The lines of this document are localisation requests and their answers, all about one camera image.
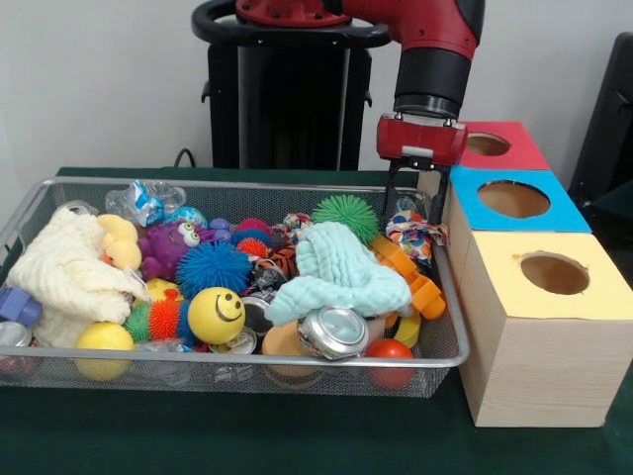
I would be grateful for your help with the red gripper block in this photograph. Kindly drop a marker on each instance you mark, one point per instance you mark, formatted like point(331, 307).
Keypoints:
point(420, 141)

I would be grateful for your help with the colourful dotted cloth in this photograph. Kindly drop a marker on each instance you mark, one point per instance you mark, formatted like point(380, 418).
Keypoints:
point(410, 237)

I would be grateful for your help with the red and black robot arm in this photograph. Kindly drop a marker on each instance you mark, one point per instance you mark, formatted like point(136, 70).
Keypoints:
point(435, 59)

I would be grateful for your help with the wooden box with three holes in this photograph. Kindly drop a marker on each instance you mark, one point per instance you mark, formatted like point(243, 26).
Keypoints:
point(544, 371)

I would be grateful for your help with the green spiky rubber ball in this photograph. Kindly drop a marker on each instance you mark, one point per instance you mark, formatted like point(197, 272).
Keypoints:
point(346, 210)

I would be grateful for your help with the orange plastic toy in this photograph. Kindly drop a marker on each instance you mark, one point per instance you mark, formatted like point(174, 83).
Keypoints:
point(425, 297)

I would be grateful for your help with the light blue muslin cloth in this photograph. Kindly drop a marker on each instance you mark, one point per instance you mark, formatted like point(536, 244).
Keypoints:
point(341, 277)

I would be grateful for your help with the red ball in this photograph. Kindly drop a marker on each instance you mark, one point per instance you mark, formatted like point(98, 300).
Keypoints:
point(388, 349)

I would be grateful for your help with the crushed silver can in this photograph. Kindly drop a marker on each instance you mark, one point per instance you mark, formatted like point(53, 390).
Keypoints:
point(331, 331)

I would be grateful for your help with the dark green table cloth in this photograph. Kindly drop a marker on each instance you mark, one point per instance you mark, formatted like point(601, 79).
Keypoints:
point(297, 435)
point(618, 198)

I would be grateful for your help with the blue spiky rubber ball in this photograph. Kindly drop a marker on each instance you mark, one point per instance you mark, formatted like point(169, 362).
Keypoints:
point(212, 269)

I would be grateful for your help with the yellow smiley face ball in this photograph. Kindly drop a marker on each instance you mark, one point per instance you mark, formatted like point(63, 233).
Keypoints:
point(212, 316)

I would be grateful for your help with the purple monster toy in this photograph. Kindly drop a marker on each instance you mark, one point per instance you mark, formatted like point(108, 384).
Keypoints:
point(160, 247)

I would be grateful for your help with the plain yellow ball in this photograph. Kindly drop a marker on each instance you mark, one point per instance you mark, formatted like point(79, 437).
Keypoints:
point(104, 339)

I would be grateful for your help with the cream muslin cloth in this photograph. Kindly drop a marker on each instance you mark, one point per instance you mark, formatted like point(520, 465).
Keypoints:
point(64, 272)

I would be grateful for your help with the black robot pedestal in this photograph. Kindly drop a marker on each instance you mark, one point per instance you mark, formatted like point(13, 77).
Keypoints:
point(292, 99)

